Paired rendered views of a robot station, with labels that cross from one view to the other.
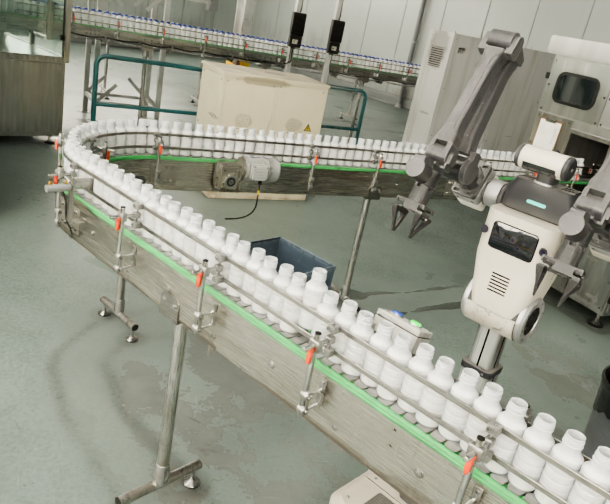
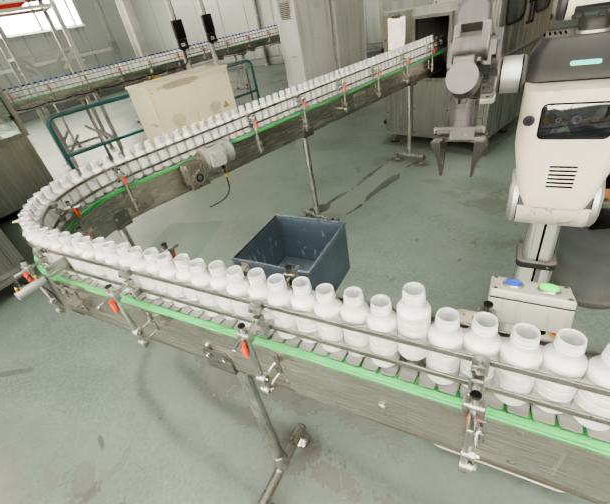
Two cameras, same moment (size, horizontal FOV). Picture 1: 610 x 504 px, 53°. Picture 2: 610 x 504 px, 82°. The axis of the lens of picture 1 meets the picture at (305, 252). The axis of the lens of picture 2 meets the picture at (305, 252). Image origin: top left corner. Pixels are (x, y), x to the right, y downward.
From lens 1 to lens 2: 1.08 m
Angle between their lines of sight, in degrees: 15
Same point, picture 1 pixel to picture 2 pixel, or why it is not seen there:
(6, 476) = not seen: outside the picture
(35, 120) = (33, 188)
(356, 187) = (294, 132)
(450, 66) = (298, 13)
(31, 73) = (6, 156)
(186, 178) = (161, 192)
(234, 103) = (166, 109)
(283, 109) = (202, 97)
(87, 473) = (218, 482)
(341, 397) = (518, 437)
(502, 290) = (568, 182)
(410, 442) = not seen: outside the picture
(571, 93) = not seen: outside the picture
